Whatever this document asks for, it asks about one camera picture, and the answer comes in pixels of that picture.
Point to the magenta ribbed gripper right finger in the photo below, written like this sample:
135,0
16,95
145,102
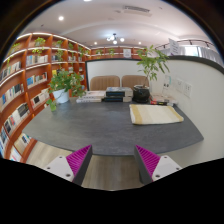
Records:
153,167

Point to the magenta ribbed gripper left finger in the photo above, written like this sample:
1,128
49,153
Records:
72,167

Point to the cream yellow striped towel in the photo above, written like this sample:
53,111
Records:
153,114

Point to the white stacked books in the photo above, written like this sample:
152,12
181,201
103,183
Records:
91,96

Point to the leafy plant in white pot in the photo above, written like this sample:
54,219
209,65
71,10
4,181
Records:
62,82

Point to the left tan chair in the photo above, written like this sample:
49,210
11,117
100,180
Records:
103,82

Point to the tan chair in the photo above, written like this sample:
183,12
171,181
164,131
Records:
103,82
132,80

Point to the right tan chair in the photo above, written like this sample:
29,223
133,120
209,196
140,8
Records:
132,80

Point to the tall plant in black pot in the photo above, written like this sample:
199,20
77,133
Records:
151,62

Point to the orange wooden bookshelf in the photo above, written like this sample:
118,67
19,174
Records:
32,61

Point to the white sign on ledge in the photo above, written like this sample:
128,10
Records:
174,47

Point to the ceiling chandelier lamp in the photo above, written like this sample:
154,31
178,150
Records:
114,39

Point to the books and pamphlets by wall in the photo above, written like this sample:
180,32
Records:
158,99

